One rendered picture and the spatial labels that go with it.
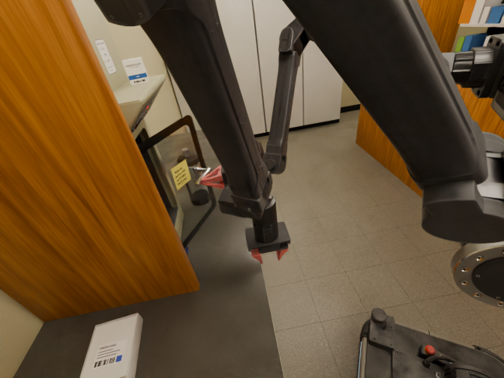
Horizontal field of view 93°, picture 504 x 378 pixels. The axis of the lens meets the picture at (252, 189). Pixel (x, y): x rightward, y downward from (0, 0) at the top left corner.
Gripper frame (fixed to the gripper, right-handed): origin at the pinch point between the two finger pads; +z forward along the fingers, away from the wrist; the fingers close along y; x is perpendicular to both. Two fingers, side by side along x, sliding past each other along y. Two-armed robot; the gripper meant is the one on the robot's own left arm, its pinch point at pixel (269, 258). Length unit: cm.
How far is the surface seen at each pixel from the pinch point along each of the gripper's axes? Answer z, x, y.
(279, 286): 110, -59, -10
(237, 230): 16.2, -28.8, 8.7
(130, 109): -39.3, -13.9, 23.7
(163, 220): -14.7, -5.9, 23.9
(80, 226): -17.5, -6.0, 42.4
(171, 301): 16.3, -4.2, 31.9
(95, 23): -55, -38, 32
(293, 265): 110, -74, -25
